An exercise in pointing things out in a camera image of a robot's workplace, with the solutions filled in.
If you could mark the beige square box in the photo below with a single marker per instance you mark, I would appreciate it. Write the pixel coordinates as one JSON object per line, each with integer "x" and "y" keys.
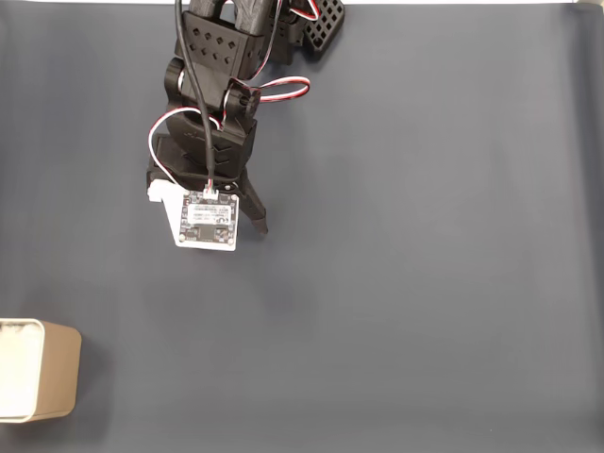
{"x": 56, "y": 373}

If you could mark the dark blue table mat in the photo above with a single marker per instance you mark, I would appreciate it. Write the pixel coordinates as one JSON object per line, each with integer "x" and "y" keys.
{"x": 377, "y": 236}

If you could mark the white paper sheet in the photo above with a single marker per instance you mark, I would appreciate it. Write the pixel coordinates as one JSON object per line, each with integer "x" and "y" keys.
{"x": 16, "y": 373}

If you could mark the white camera board module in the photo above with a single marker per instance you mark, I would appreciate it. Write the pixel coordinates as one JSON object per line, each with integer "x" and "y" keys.
{"x": 207, "y": 222}

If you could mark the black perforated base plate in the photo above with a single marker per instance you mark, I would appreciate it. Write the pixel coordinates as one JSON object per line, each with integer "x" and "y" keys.
{"x": 325, "y": 28}

